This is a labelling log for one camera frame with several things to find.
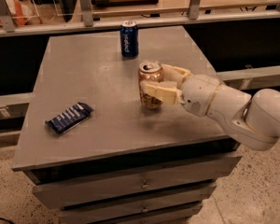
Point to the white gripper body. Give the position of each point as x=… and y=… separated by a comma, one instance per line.
x=200, y=93

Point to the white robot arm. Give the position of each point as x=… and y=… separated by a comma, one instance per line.
x=252, y=120

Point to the grey metal railing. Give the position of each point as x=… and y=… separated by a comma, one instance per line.
x=70, y=16

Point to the orange white bag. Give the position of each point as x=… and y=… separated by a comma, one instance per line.
x=22, y=14

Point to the grey drawer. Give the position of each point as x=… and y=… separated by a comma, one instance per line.
x=158, y=216
x=140, y=204
x=130, y=181

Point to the top grey drawer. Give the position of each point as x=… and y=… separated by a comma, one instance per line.
x=130, y=181

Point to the orange soda can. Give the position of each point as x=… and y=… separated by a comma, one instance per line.
x=149, y=71

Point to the blue snack bag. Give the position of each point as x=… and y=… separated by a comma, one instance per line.
x=69, y=118

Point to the grey drawer cabinet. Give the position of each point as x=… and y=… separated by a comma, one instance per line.
x=120, y=134

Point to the bottom grey drawer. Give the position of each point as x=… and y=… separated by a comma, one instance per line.
x=158, y=216

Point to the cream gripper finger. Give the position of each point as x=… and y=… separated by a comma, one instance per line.
x=175, y=73
x=165, y=91

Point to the middle grey drawer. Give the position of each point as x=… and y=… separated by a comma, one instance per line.
x=140, y=204

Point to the blue pepsi can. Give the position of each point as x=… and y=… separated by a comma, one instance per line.
x=129, y=39

